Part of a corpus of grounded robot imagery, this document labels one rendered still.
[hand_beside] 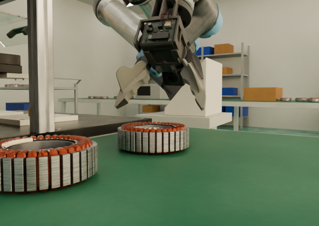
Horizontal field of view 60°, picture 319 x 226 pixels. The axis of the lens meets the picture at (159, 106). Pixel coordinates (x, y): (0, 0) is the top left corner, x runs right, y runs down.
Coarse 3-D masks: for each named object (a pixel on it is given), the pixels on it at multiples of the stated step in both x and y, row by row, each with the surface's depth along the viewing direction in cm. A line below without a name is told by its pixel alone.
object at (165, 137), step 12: (120, 132) 41; (132, 132) 39; (144, 132) 38; (156, 132) 38; (168, 132) 39; (180, 132) 40; (120, 144) 41; (132, 144) 39; (144, 144) 38; (156, 144) 39; (168, 144) 39; (180, 144) 40
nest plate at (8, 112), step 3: (0, 111) 84; (3, 111) 84; (6, 111) 84; (9, 111) 84; (12, 111) 84; (15, 111) 84; (0, 114) 77; (3, 114) 77; (6, 114) 78; (9, 114) 79; (12, 114) 80; (15, 114) 80
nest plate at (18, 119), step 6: (18, 114) 71; (24, 114) 71; (60, 114) 71; (66, 114) 71; (0, 120) 61; (6, 120) 59; (12, 120) 58; (18, 120) 57; (24, 120) 57; (60, 120) 65; (66, 120) 66; (72, 120) 68
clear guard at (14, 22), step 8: (0, 16) 80; (8, 16) 80; (16, 16) 80; (0, 24) 90; (8, 24) 89; (16, 24) 88; (24, 24) 86; (0, 32) 95; (8, 32) 93; (16, 32) 91; (24, 32) 89; (0, 40) 99; (8, 40) 97; (16, 40) 95; (24, 40) 93
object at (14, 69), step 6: (0, 54) 57; (6, 54) 58; (0, 60) 57; (6, 60) 58; (12, 60) 59; (18, 60) 60; (0, 66) 57; (6, 66) 58; (12, 66) 59; (18, 66) 60; (0, 72) 58; (6, 72) 58; (12, 72) 59; (18, 72) 60; (6, 78) 63; (12, 78) 63; (18, 78) 63; (24, 78) 63
